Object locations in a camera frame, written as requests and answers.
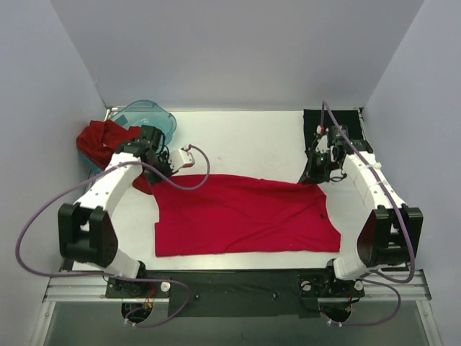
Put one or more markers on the bright pink-red t shirt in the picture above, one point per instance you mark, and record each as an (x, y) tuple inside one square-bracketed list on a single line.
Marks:
[(234, 214)]

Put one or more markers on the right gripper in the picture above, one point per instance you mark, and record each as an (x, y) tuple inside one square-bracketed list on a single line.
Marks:
[(313, 167)]

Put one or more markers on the aluminium frame rail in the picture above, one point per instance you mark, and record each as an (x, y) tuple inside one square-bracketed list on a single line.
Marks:
[(94, 288)]

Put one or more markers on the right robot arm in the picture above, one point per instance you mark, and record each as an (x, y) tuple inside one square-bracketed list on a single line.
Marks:
[(389, 239)]

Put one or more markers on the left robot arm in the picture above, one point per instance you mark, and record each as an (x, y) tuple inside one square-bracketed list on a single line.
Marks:
[(86, 233)]

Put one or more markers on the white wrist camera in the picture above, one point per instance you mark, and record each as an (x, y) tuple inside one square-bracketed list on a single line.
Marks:
[(181, 159), (321, 145)]

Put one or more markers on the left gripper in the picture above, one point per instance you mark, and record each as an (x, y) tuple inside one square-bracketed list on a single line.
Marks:
[(158, 170)]

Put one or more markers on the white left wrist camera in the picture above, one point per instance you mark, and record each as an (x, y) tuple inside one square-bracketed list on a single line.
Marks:
[(181, 159)]

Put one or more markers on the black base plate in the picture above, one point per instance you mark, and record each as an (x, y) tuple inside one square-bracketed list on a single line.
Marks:
[(241, 293)]

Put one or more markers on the blue plastic tub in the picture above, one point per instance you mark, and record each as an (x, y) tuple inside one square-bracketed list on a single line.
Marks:
[(146, 112)]

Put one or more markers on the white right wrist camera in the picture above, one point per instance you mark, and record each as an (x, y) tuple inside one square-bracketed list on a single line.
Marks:
[(321, 145)]

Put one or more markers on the dark red t shirt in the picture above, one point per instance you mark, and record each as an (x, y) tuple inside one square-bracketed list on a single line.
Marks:
[(99, 139)]

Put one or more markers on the folded black t shirt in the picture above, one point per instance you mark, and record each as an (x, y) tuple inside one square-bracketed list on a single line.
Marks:
[(349, 118)]

